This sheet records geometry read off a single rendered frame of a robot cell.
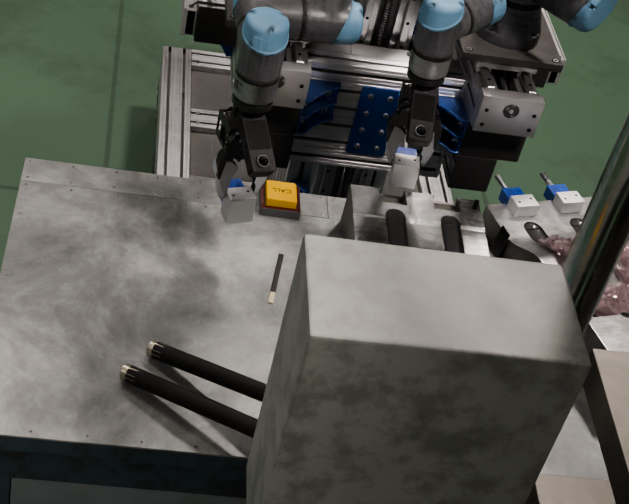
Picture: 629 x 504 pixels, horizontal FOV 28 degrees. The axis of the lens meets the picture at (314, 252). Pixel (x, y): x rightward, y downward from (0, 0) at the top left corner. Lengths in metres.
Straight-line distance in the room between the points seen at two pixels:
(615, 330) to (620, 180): 0.83
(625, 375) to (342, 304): 0.46
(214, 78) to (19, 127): 0.61
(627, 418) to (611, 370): 0.08
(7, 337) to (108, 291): 0.21
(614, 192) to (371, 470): 0.43
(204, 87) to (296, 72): 1.34
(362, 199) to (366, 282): 1.08
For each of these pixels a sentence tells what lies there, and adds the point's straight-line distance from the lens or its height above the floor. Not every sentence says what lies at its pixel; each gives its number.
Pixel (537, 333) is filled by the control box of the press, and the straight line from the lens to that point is 1.34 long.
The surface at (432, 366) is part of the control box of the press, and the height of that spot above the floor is 1.44.
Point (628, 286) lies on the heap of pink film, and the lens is 2.42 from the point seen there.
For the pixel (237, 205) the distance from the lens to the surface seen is 2.23.
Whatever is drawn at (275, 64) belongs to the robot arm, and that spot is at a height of 1.24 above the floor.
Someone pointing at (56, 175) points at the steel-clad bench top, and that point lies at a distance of 2.48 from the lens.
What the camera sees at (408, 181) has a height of 0.92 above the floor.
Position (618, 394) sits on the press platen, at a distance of 1.59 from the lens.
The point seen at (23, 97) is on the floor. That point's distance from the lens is 4.08.
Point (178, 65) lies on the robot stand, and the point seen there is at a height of 0.23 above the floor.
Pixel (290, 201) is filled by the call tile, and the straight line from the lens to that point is 2.44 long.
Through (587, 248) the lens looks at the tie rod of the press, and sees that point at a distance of 1.54.
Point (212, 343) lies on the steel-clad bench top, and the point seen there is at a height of 0.80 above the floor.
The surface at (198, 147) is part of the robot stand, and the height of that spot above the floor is 0.21.
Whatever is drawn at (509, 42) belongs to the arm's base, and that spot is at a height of 1.05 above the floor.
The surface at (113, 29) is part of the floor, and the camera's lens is 4.47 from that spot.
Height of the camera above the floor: 2.33
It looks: 40 degrees down
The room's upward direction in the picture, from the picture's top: 14 degrees clockwise
